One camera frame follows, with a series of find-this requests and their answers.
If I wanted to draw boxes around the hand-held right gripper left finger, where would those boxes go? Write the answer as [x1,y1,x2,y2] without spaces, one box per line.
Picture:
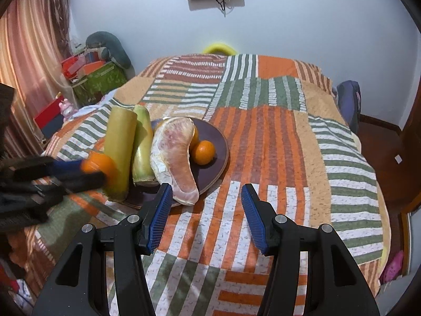
[31,182,174,316]

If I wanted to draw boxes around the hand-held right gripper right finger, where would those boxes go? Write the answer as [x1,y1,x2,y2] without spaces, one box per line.
[241,183,380,316]

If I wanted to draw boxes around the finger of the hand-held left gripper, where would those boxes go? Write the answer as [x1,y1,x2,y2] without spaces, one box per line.
[0,156,87,182]
[13,170,107,201]

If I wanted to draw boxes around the large orange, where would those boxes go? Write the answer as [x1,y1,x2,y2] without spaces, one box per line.
[189,123,200,149]
[82,153,118,189]

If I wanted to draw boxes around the yellow sugarcane piece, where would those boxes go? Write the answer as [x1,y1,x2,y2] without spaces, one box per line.
[103,107,138,202]

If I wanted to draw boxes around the peeled pomelo segment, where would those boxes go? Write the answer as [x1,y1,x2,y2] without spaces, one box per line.
[150,117,200,206]

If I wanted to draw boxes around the dark purple plate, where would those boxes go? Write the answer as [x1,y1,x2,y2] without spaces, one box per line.
[123,117,230,209]

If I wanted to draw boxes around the yellow-green sugarcane piece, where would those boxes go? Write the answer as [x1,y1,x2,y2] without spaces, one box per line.
[132,105,159,186]

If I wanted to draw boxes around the red and blue box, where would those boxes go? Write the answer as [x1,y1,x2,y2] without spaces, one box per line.
[34,100,64,139]

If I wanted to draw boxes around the pink toy figure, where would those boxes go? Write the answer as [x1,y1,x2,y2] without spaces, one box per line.
[59,100,77,121]

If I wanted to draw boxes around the white cloth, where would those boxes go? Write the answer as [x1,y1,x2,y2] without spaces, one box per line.
[75,105,111,118]

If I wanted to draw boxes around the green patterned storage box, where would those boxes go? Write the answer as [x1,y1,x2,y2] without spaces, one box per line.
[72,62,129,107]

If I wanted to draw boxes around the striped patchwork blanket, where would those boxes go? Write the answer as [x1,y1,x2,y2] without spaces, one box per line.
[7,53,387,316]

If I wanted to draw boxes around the orange box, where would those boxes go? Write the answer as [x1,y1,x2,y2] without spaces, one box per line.
[82,61,106,75]

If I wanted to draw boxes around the pink striped curtain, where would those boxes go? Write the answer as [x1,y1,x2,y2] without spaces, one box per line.
[0,0,72,159]

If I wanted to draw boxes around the grey plush pillow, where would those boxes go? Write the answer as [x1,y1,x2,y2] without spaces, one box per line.
[86,31,133,70]

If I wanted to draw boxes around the pink slipper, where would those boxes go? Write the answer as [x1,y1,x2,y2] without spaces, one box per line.
[380,250,404,284]

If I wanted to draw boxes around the wooden door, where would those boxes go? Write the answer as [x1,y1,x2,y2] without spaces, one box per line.
[399,89,421,213]

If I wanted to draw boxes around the yellow foam hoop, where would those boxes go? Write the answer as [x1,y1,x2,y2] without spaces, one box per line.
[202,42,236,55]

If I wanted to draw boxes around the black monitor cable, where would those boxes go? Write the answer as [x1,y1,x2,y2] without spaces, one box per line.
[214,0,231,16]

